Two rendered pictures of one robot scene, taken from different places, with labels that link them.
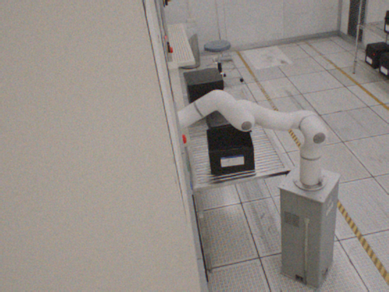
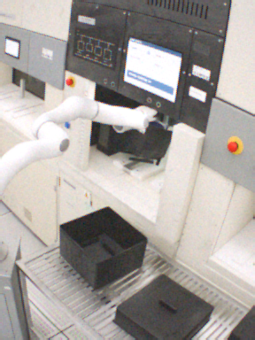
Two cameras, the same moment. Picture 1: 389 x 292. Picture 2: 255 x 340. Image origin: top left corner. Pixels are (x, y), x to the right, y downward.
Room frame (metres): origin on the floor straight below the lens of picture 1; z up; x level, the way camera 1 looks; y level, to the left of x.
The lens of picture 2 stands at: (3.01, -0.76, 2.03)
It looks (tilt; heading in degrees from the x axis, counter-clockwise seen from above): 32 degrees down; 139
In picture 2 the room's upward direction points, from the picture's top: 8 degrees clockwise
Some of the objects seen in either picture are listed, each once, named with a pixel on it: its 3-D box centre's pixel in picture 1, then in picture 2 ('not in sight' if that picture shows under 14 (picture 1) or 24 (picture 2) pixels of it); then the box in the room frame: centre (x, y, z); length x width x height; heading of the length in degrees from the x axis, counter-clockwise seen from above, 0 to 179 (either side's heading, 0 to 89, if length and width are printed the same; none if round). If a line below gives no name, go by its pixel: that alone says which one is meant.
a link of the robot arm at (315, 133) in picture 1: (313, 139); not in sight; (1.69, -0.42, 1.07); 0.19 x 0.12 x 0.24; 6
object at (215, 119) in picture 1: (227, 118); (165, 312); (2.45, 0.03, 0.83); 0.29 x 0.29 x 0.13; 10
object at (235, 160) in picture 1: (230, 149); (101, 247); (2.01, 0.03, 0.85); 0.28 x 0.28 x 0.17; 3
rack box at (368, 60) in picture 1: (378, 55); not in sight; (4.68, -1.99, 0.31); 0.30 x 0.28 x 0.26; 6
